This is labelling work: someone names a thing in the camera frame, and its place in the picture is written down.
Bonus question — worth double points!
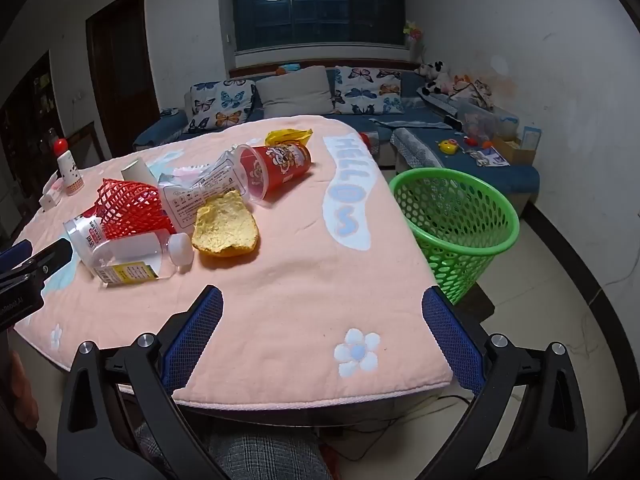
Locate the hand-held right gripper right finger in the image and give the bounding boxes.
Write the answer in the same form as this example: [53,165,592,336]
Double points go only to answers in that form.
[417,286,588,480]

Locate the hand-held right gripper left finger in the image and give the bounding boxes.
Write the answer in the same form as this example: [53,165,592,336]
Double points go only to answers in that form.
[56,285,224,480]

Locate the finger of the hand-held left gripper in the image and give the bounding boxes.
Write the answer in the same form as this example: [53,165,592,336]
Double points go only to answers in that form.
[0,241,35,272]
[20,237,75,288]

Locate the green plastic basket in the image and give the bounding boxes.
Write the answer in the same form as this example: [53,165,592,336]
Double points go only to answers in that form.
[389,167,521,306]

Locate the white milk carton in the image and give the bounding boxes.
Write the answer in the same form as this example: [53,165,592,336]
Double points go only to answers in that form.
[157,172,242,235]

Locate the red snack cup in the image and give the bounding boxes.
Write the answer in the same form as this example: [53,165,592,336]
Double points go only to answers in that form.
[235,142,313,206]

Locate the white jar red label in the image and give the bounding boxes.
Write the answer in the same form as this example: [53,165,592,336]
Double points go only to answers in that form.
[62,215,107,267]

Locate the small white box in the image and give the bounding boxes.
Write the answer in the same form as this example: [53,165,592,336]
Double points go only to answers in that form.
[39,172,66,212]

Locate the clear bottle yellow label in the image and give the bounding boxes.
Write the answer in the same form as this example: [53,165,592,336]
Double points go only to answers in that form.
[91,232,195,288]

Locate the white bottle red cap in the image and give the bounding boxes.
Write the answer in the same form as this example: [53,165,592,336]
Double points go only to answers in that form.
[52,137,83,196]

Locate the red foam fruit net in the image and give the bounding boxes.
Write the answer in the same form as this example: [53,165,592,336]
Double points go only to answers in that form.
[95,178,173,241]

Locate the pink flower blanket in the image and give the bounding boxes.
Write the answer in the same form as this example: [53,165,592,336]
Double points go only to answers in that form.
[12,115,453,408]

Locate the dark wooden chair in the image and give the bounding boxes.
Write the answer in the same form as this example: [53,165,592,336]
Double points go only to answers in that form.
[67,122,113,171]

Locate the brown paper cup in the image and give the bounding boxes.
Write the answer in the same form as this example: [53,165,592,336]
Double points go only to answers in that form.
[121,156,156,183]

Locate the dark cabinet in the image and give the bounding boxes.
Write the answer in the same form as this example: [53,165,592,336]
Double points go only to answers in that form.
[0,50,66,211]

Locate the person's plaid trousers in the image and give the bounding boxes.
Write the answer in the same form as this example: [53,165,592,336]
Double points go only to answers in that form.
[132,420,333,480]

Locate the clear plastic lid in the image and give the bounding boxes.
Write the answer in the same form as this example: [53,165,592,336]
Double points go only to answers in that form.
[230,144,266,206]

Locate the printed clear plastic packet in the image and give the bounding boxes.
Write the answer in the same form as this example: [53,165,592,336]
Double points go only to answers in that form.
[172,152,241,191]

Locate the picture book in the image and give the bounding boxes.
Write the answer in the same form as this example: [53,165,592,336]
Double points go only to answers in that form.
[475,147,511,168]

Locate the dark wooden door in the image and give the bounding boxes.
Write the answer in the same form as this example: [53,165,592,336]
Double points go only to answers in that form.
[85,0,161,161]

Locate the cardboard box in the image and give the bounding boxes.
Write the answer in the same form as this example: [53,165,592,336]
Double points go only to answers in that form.
[492,127,543,166]

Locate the yellow plastic wrapper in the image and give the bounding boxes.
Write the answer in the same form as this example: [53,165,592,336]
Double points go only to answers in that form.
[265,128,313,148]

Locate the clear plastic storage box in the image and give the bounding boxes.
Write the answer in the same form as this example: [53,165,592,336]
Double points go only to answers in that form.
[457,100,521,143]

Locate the butterfly print cushion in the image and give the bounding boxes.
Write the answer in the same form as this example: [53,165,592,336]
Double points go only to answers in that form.
[332,66,405,116]
[182,78,257,135]

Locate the blue sofa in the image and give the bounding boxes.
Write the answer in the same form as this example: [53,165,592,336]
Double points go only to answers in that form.
[132,62,541,216]

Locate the grey cushion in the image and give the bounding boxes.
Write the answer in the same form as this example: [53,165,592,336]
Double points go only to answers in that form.
[255,66,335,121]

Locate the black and white plush cow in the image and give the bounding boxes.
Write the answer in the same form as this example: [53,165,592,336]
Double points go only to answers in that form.
[417,60,449,95]

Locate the colourful flower bunch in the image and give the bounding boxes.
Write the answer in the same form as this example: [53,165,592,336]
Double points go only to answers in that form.
[402,20,426,51]

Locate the dark window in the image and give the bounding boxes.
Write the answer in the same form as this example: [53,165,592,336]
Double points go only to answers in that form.
[231,0,405,53]

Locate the black cable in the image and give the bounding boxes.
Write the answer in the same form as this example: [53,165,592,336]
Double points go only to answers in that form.
[317,395,476,463]

